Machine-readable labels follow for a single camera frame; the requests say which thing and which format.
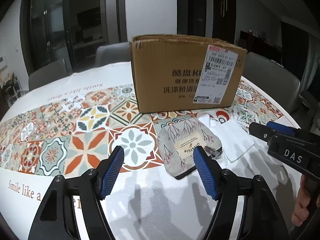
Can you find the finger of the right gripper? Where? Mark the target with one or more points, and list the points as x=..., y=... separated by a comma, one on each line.
x=261, y=132
x=286, y=130

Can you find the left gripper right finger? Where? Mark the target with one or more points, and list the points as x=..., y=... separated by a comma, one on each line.
x=261, y=215

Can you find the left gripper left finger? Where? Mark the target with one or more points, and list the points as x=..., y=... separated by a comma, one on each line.
x=55, y=217

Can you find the white paper towel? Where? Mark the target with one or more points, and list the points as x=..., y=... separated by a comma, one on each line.
x=234, y=139

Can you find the grey floral fabric pouch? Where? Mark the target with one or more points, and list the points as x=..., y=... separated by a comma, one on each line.
x=177, y=142

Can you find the person's right hand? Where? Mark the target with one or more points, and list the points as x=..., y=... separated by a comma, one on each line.
x=301, y=213

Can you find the grey chair right side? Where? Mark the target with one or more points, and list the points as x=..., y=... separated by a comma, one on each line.
x=280, y=84

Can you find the grey chair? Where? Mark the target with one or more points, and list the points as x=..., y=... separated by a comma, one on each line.
x=48, y=74
x=280, y=84
x=112, y=53

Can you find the dark tall sideboard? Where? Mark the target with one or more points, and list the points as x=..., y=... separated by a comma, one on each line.
x=259, y=46

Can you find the brown cardboard box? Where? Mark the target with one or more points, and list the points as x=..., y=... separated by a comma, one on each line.
x=181, y=72

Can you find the white shoe rack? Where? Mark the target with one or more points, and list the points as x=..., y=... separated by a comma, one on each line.
x=12, y=90

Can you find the grey chair far left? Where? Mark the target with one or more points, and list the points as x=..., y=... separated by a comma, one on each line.
x=48, y=74

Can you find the grey chair far middle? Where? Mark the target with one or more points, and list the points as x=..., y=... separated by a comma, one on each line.
x=112, y=53

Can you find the dark sliding glass door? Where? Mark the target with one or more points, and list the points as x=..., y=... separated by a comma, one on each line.
x=71, y=30

